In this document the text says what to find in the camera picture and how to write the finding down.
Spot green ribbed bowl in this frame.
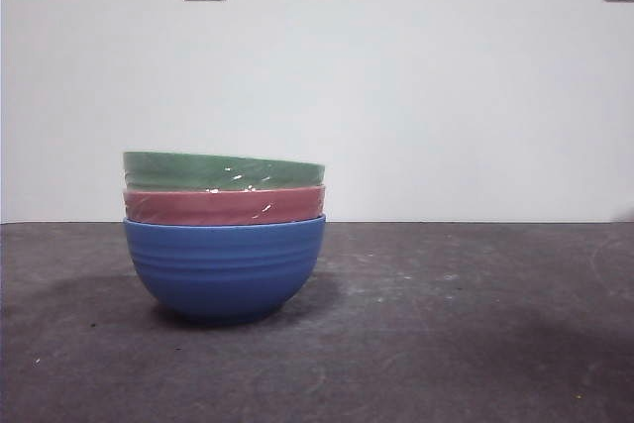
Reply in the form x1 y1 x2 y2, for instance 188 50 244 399
122 150 327 192

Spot red ribbed bowl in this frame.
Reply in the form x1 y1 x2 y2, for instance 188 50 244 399
123 183 327 226

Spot blue ribbed bowl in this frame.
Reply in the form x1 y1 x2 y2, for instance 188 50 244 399
122 214 327 324

